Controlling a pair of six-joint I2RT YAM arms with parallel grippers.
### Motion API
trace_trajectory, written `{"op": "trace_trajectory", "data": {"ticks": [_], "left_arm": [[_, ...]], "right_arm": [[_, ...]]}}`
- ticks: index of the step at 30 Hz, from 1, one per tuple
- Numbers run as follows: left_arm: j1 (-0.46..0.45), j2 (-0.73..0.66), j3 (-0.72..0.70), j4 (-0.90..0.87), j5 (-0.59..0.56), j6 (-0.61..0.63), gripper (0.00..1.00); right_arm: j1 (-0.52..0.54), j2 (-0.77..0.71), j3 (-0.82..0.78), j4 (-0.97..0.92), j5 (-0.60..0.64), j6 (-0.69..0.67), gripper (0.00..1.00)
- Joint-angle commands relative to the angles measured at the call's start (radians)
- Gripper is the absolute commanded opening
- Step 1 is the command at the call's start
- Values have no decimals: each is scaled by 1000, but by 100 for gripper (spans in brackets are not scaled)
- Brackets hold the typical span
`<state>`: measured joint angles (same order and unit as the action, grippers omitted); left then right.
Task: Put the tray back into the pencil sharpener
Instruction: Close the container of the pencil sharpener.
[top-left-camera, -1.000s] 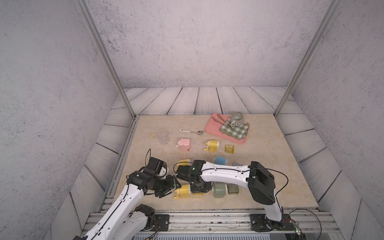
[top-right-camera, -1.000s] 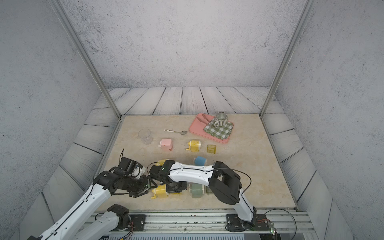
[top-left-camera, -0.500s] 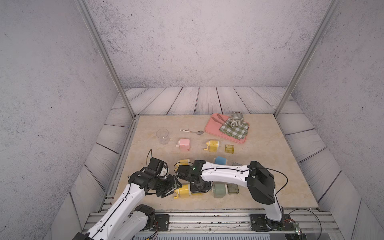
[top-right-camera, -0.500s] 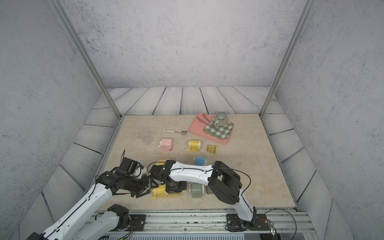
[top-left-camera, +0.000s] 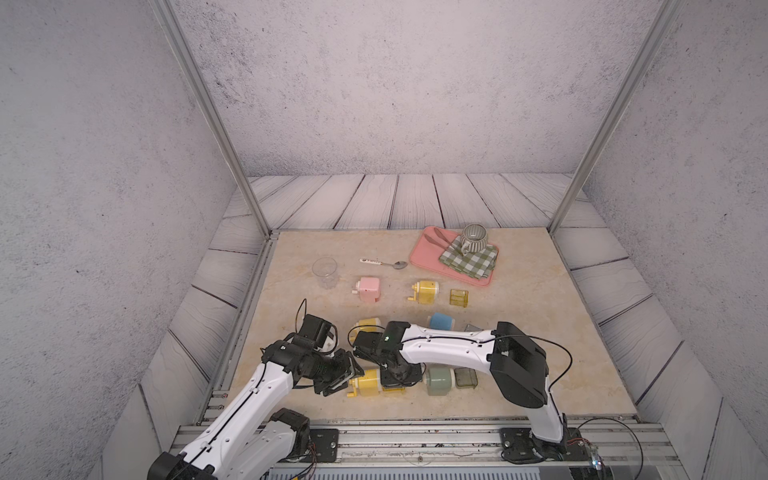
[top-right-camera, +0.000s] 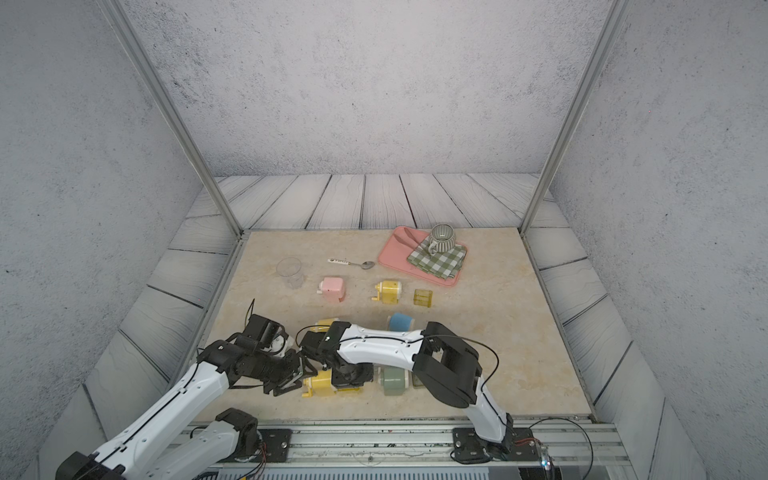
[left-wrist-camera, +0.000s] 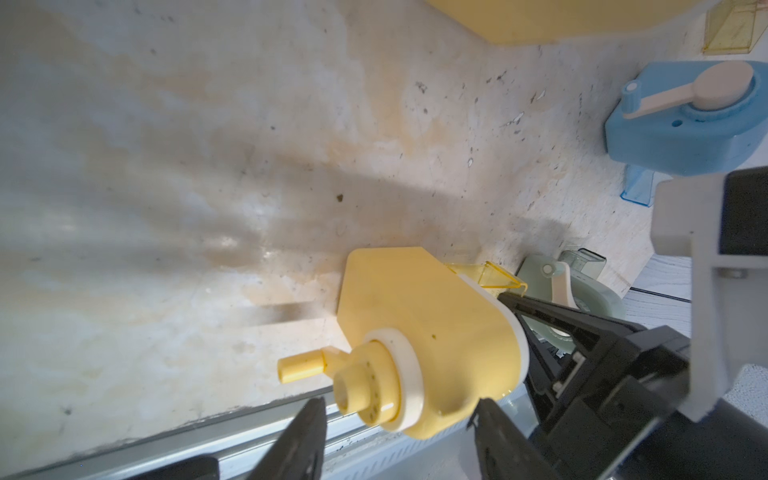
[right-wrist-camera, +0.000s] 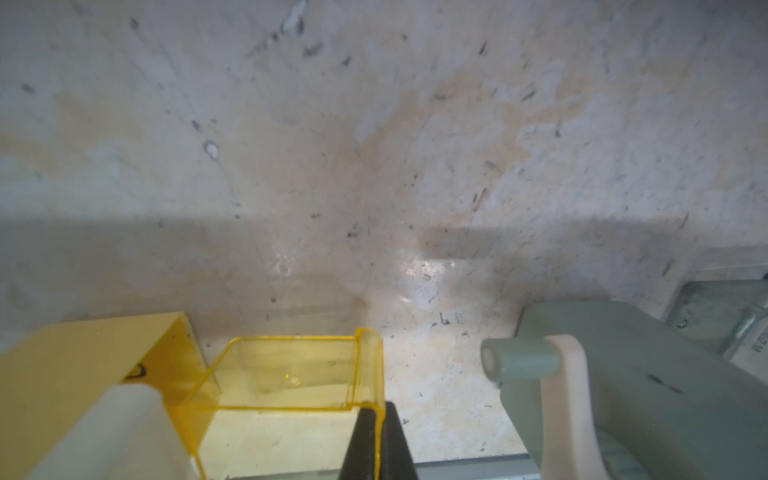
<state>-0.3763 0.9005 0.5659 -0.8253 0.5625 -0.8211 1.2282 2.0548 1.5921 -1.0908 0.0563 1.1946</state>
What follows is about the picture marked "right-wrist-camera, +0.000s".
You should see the green pencil sharpener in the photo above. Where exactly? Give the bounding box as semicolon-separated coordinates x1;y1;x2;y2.
480;302;767;479

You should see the yellow sharpener front row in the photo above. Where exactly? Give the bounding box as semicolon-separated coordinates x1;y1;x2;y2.
1;312;206;479

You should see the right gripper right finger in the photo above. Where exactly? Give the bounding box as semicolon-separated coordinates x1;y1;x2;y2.
380;401;418;480

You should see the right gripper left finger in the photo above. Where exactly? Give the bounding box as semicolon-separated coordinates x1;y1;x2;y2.
338;410;377;480

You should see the yellow tray front row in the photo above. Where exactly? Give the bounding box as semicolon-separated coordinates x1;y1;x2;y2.
180;328;386;479

